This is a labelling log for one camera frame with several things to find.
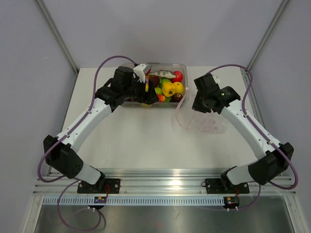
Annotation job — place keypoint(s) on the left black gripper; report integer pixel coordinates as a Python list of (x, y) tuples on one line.
[(146, 98)]

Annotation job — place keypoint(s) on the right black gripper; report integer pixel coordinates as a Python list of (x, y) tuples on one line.
[(197, 106)]

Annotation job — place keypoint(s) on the clear zip top bag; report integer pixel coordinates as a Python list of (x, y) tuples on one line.
[(191, 120)]

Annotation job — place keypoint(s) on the red toy pear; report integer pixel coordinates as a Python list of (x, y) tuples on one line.
[(161, 98)]

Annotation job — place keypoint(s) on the yellow toy bell pepper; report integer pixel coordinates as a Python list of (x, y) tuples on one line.
[(168, 89)]

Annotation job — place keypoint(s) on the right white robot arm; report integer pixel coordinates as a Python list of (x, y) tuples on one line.
[(272, 157)]

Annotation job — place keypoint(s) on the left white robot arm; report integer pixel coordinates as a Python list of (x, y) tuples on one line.
[(61, 152)]

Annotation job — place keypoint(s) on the clear plastic food container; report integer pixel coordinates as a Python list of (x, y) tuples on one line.
[(158, 81)]

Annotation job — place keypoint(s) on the orange toy citrus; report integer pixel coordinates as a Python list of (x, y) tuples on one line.
[(179, 88)]

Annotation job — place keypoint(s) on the dark red toy apple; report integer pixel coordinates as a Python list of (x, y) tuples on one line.
[(177, 97)]

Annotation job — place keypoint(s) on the red toy tomato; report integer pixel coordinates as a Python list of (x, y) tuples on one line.
[(178, 77)]

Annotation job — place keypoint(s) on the grey toy fish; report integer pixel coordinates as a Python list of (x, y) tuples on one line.
[(163, 74)]

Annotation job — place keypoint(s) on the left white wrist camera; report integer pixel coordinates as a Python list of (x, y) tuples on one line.
[(140, 71)]

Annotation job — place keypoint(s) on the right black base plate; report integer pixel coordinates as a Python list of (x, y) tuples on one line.
[(215, 186)]

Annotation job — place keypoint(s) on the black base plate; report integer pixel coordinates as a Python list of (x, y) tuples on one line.
[(215, 186), (106, 185)]

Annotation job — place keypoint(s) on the aluminium mounting rail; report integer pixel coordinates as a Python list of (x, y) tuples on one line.
[(162, 182)]

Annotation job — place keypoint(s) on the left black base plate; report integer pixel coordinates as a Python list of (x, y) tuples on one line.
[(106, 185)]

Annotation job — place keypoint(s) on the white slotted cable duct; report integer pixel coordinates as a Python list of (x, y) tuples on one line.
[(135, 201)]

